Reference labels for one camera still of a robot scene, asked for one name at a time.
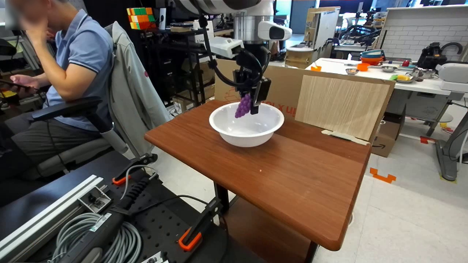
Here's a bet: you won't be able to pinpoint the seated man in blue polo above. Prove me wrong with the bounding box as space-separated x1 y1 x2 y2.
0 0 116 165

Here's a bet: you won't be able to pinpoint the white work desk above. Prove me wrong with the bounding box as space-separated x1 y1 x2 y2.
312 57 452 96

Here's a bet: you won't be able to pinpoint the grey jacket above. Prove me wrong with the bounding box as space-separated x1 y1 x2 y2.
100 20 173 162

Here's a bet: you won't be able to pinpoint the white plastic basin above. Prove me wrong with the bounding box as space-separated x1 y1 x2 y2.
208 101 287 149

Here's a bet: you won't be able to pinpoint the white board panel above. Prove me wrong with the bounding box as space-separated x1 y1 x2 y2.
382 4 468 63

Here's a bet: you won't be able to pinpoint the light corrugated cardboard panel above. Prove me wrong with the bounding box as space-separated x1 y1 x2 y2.
293 70 396 146

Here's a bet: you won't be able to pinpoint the black metal table frame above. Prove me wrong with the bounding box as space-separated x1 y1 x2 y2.
214 181 319 263

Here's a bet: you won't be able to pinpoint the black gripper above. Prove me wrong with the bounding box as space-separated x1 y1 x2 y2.
233 45 272 117

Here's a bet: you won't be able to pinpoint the black corrugated cable conduit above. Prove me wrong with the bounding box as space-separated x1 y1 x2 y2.
57 169 152 263

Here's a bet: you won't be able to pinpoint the white box device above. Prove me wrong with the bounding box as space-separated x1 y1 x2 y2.
209 37 244 58

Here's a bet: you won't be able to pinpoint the brown cardboard carton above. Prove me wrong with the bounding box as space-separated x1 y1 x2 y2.
372 118 404 158

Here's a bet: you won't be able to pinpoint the wooden lower table shelf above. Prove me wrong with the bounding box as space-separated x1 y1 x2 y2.
224 194 313 263

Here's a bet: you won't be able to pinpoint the yellow green toy item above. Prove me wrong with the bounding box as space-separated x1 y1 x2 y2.
392 72 414 85

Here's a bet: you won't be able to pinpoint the black machine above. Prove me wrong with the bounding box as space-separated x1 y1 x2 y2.
417 41 448 70

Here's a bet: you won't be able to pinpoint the grey metal stand base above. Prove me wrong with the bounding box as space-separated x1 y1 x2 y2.
434 111 468 183

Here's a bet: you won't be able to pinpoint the black clamp with orange trigger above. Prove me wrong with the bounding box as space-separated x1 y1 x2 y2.
176 196 224 253
110 152 160 188

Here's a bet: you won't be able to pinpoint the colourful block toy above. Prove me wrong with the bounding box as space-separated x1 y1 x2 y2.
126 6 155 32

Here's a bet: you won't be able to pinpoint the silver aluminium rail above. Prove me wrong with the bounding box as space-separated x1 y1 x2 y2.
0 174 113 260

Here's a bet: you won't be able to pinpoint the black base board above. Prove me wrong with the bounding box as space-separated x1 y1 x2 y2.
0 150 231 263

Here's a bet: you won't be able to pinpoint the beige box cabinet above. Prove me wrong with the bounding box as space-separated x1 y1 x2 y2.
304 6 341 50

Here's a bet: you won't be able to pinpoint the white rounded box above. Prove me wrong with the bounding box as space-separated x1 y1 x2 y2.
436 63 468 85

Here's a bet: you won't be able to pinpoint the grey cable bundle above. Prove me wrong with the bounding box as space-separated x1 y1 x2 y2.
48 210 143 263

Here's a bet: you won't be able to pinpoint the purple toy grapes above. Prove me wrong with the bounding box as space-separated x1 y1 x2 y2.
234 94 253 120

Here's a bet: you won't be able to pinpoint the office chair with black armrest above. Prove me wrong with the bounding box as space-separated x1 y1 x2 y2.
28 95 119 180

